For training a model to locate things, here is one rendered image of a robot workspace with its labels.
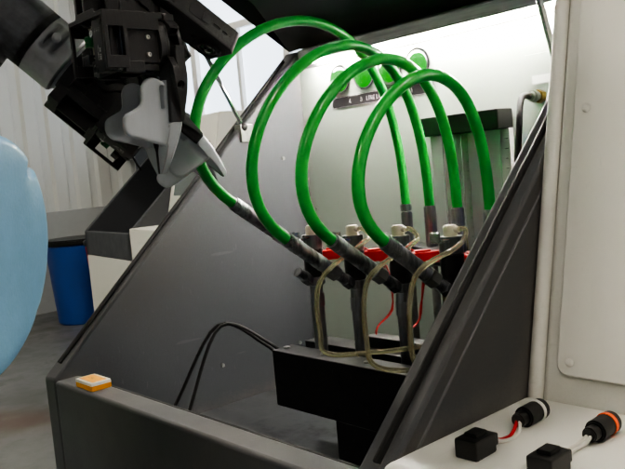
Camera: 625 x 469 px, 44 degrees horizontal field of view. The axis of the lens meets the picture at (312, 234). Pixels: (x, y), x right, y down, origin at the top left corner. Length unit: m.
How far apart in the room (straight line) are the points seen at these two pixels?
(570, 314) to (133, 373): 0.73
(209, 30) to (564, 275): 0.43
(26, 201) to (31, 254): 0.03
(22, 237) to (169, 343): 0.93
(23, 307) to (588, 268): 0.56
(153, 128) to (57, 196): 7.50
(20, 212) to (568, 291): 0.57
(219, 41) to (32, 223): 0.46
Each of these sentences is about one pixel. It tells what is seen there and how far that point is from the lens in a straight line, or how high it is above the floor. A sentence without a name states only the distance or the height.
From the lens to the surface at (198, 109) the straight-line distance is 0.95.
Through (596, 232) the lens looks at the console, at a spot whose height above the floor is 1.14.
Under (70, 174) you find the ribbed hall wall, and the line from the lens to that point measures 8.38.
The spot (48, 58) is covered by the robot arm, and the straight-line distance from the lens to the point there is 0.91.
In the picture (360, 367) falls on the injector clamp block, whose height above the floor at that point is 0.98.
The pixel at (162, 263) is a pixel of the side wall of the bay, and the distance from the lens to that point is 1.28.
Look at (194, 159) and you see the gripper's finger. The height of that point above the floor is 1.25.
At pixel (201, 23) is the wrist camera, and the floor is 1.38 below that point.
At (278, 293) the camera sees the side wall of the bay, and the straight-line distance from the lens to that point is 1.43.
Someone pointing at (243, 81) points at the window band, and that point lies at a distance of 6.84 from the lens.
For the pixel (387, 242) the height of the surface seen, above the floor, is 1.15.
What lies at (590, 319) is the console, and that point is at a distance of 0.79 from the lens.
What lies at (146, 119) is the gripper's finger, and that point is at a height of 1.29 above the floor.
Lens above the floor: 1.23
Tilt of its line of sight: 5 degrees down
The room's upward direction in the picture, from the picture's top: 5 degrees counter-clockwise
